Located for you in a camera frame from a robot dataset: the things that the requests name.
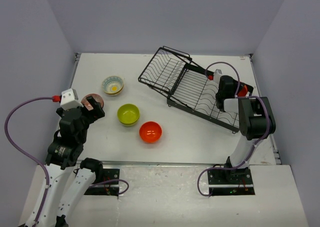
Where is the yellow sun pattern bowl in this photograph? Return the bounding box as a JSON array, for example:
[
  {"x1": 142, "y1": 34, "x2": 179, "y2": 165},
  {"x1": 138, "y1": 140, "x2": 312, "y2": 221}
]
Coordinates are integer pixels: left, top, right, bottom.
[{"x1": 101, "y1": 75, "x2": 125, "y2": 96}]

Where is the black wire dish rack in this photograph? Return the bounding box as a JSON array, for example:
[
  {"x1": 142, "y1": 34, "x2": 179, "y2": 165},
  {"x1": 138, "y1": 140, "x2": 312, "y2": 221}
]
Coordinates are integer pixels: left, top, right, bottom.
[{"x1": 138, "y1": 46, "x2": 239, "y2": 134}]

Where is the lime green bowl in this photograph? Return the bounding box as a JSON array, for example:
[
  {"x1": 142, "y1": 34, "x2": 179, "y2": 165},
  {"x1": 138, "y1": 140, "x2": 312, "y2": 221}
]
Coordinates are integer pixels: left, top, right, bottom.
[
  {"x1": 118, "y1": 116, "x2": 139, "y2": 127},
  {"x1": 117, "y1": 103, "x2": 140, "y2": 119}
]

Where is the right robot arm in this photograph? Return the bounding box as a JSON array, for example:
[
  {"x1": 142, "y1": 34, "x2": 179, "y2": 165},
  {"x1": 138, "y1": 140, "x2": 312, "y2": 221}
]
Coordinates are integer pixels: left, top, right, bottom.
[{"x1": 215, "y1": 75, "x2": 276, "y2": 184}]

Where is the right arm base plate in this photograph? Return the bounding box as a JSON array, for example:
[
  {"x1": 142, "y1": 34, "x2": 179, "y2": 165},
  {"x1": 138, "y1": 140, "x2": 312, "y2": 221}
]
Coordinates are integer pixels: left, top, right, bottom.
[{"x1": 207, "y1": 167, "x2": 255, "y2": 197}]

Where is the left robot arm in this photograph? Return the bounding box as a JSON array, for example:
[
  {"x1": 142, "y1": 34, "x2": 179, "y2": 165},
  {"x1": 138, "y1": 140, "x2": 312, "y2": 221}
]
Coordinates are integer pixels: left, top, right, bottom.
[{"x1": 25, "y1": 96, "x2": 105, "y2": 227}]

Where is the orange bowl row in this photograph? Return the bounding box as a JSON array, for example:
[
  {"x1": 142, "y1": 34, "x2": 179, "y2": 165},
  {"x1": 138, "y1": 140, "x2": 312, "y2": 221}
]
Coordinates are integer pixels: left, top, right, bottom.
[
  {"x1": 237, "y1": 85, "x2": 249, "y2": 97},
  {"x1": 139, "y1": 121, "x2": 163, "y2": 144}
]

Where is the orange bowl front row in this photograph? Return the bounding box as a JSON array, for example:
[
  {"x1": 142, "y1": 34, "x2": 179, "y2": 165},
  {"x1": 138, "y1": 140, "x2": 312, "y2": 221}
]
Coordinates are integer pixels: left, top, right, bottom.
[{"x1": 237, "y1": 85, "x2": 249, "y2": 97}]

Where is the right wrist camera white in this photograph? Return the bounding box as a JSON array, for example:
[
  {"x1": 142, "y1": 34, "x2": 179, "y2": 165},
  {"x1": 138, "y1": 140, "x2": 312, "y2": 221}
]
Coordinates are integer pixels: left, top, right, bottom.
[{"x1": 213, "y1": 69, "x2": 223, "y2": 84}]

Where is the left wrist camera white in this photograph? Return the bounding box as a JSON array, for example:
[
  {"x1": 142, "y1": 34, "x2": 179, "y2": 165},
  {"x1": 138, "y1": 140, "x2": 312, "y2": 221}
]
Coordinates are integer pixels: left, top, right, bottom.
[{"x1": 60, "y1": 88, "x2": 83, "y2": 111}]

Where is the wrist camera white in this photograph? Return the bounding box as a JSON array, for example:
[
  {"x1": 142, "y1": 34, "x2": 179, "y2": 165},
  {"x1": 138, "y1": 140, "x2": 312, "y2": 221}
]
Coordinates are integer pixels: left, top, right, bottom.
[
  {"x1": 213, "y1": 69, "x2": 223, "y2": 84},
  {"x1": 60, "y1": 88, "x2": 83, "y2": 111}
]

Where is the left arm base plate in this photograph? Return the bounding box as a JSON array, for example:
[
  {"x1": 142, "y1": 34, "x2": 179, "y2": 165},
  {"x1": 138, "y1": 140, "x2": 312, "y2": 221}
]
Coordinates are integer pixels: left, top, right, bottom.
[{"x1": 84, "y1": 168, "x2": 120, "y2": 197}]

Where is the red diamond pattern bowl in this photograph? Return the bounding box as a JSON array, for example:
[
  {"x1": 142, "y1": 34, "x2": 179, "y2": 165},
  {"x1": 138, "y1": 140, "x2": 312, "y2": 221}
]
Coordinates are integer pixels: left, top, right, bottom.
[{"x1": 81, "y1": 93, "x2": 104, "y2": 111}]

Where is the lime green bowl front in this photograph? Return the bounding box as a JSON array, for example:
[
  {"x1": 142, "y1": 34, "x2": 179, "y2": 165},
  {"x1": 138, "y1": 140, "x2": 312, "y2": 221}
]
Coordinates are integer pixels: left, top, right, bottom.
[{"x1": 117, "y1": 103, "x2": 140, "y2": 119}]

